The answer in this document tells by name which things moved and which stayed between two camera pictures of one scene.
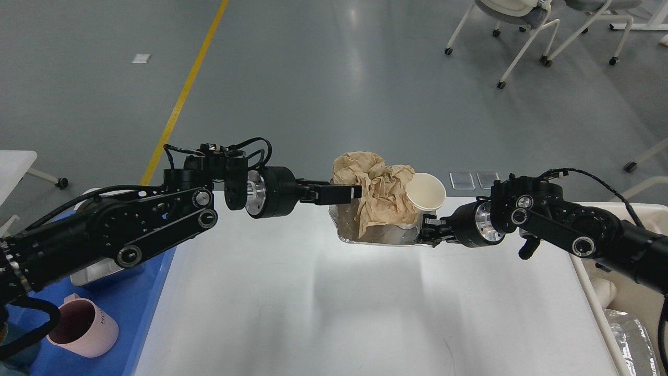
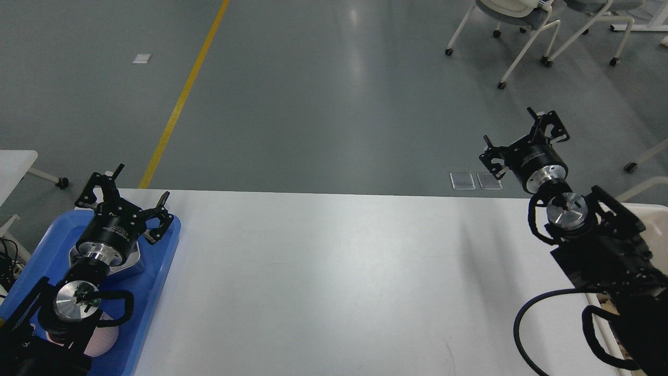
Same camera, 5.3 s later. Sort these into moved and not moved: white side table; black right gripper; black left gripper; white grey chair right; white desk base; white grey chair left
Moved: black right gripper; black left gripper
Not moved: white grey chair right; white grey chair left; white side table; white desk base
